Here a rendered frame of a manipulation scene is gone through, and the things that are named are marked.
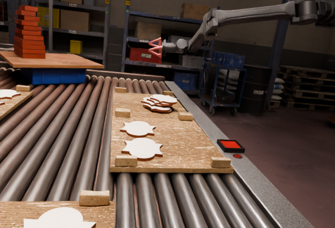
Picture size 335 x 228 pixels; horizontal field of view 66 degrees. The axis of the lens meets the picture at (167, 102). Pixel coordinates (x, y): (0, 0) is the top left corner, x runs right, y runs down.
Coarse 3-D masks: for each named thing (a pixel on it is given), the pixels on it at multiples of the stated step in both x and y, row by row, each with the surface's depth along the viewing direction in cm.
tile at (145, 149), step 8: (128, 144) 79; (136, 144) 80; (144, 144) 80; (152, 144) 81; (160, 144) 82; (128, 152) 75; (136, 152) 75; (144, 152) 75; (152, 152) 76; (160, 152) 76; (144, 160) 72
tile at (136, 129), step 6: (126, 126) 93; (132, 126) 94; (138, 126) 95; (144, 126) 95; (150, 126) 96; (126, 132) 90; (132, 132) 88; (138, 132) 89; (144, 132) 90; (150, 132) 90
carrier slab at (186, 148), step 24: (120, 120) 101; (144, 120) 105; (168, 120) 108; (192, 120) 112; (120, 144) 81; (168, 144) 85; (192, 144) 88; (120, 168) 68; (144, 168) 69; (168, 168) 70; (192, 168) 72; (216, 168) 74
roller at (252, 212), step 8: (224, 176) 74; (232, 176) 73; (224, 184) 73; (232, 184) 70; (240, 184) 70; (232, 192) 68; (240, 192) 66; (240, 200) 64; (248, 200) 63; (240, 208) 63; (248, 208) 61; (256, 208) 61; (248, 216) 60; (256, 216) 58; (264, 216) 58; (256, 224) 57; (264, 224) 56
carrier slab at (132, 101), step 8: (120, 96) 136; (128, 96) 138; (136, 96) 140; (144, 96) 142; (120, 104) 122; (128, 104) 124; (136, 104) 125; (176, 104) 134; (112, 112) 110; (136, 112) 113; (144, 112) 115; (152, 112) 116; (176, 112) 121
